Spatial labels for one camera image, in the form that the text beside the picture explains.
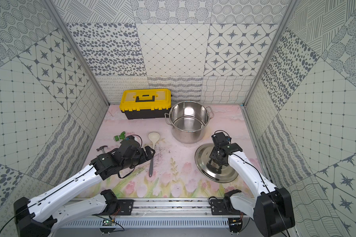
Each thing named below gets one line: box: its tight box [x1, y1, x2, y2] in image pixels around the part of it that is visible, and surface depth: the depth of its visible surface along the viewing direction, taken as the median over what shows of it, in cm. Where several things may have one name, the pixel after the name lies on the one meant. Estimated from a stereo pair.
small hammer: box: [95, 145, 108, 154], surface depth 97 cm
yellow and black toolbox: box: [119, 88, 173, 120], surface depth 103 cm
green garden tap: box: [113, 131, 126, 142], surface depth 100 cm
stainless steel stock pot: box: [164, 100, 215, 144], surface depth 100 cm
